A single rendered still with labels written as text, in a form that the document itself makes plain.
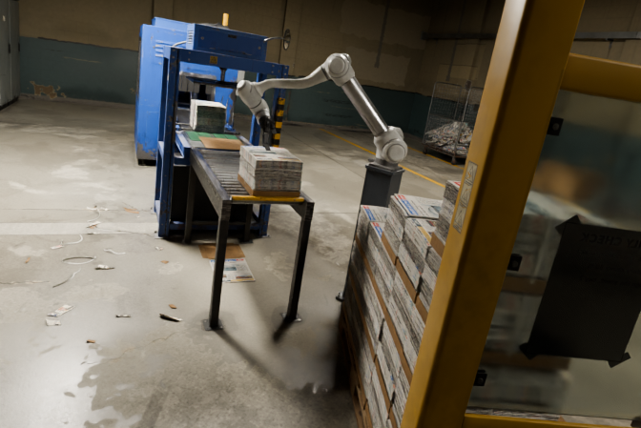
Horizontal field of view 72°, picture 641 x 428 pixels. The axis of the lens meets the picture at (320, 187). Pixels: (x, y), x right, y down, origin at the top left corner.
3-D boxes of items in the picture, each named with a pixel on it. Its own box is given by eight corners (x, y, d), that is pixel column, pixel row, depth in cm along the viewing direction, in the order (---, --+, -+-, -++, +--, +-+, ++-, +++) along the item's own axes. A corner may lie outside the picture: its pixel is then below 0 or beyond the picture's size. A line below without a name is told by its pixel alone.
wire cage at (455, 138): (480, 167, 991) (499, 91, 947) (450, 165, 957) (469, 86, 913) (445, 154, 1097) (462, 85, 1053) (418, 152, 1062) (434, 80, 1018)
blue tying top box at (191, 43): (265, 61, 372) (268, 36, 367) (192, 50, 347) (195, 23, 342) (252, 59, 411) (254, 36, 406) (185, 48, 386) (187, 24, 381)
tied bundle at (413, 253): (482, 278, 184) (496, 227, 178) (516, 317, 156) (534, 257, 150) (394, 268, 180) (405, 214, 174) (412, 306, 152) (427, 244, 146)
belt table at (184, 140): (260, 162, 384) (261, 152, 382) (182, 157, 357) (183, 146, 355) (241, 145, 445) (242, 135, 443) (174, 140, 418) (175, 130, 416)
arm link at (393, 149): (409, 150, 282) (415, 156, 261) (387, 164, 285) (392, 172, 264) (341, 48, 267) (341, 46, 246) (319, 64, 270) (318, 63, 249)
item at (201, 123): (224, 133, 438) (227, 107, 431) (194, 131, 426) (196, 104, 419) (217, 127, 471) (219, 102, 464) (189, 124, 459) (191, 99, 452)
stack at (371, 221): (395, 330, 289) (422, 211, 268) (462, 499, 177) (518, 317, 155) (337, 324, 285) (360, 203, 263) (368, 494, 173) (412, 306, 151)
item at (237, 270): (256, 281, 323) (256, 280, 323) (217, 283, 312) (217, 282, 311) (243, 259, 356) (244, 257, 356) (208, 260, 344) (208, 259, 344)
